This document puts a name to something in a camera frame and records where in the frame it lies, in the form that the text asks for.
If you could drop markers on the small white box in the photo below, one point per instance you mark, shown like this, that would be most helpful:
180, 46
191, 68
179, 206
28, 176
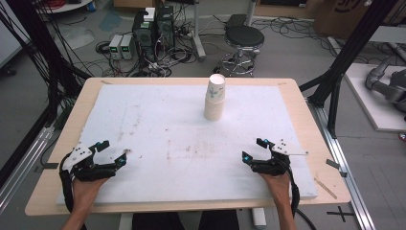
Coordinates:
149, 14

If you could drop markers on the cardboard box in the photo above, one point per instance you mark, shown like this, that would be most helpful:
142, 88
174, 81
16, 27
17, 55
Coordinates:
338, 16

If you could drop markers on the white floor board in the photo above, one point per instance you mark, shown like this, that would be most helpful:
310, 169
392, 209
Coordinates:
370, 108

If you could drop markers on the aluminium rail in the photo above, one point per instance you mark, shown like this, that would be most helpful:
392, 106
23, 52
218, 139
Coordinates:
344, 185
22, 172

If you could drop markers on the stack of paper cups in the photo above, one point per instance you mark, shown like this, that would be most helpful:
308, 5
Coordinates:
214, 110

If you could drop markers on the person's left hand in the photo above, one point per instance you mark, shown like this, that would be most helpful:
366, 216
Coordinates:
83, 191

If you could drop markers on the grey desk leg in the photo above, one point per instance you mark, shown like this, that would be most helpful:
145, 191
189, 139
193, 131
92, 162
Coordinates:
198, 38

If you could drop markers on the black computer tower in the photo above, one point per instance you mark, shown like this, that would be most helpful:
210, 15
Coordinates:
143, 38
165, 28

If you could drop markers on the black round stool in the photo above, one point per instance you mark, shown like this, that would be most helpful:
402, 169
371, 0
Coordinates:
244, 36

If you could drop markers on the light wooden table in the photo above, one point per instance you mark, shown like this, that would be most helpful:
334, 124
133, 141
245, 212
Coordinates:
322, 127

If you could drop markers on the black frame post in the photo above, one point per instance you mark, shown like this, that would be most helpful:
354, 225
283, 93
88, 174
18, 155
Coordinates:
351, 48
48, 57

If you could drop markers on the white foam mat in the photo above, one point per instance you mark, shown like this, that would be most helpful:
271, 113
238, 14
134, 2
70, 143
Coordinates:
159, 127

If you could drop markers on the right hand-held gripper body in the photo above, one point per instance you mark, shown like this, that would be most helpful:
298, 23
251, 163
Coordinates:
274, 166

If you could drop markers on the person's dark-clothed legs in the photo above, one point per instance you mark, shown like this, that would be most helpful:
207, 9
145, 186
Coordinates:
185, 221

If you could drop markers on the black tape strip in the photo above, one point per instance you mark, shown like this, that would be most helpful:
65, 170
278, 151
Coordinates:
51, 165
333, 164

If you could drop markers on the person's right hand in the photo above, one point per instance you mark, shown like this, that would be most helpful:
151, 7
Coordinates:
281, 188

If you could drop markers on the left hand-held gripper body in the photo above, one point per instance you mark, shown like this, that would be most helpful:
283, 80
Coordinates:
79, 159

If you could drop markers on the grey bench power supply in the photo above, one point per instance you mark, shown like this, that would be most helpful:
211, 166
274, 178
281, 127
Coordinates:
127, 48
115, 47

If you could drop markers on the white table leg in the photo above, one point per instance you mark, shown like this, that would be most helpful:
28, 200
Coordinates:
259, 218

